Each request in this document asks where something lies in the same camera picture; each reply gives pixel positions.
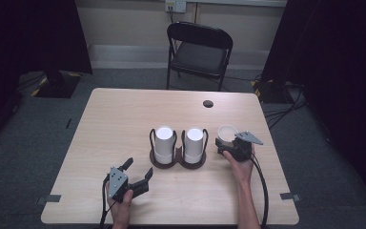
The person's left hand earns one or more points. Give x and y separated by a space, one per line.
120 213

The black folding chair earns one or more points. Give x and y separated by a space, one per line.
200 58

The white wall outlet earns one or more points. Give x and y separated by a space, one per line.
175 5

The person's right hand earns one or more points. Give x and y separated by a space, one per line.
241 170

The dark curtain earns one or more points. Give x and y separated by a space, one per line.
28 35
340 63

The dark double cup holder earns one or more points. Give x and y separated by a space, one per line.
178 156

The black stand base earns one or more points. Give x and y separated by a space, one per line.
57 85
270 92

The grey tape strip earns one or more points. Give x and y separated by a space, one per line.
289 196
49 199

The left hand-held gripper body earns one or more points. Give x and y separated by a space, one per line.
118 183

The black table grommet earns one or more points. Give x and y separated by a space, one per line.
208 103

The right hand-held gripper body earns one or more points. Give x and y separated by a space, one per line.
243 148

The stack of white paper cups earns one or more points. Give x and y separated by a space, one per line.
193 143
164 143

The single white paper cup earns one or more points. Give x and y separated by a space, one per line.
227 132

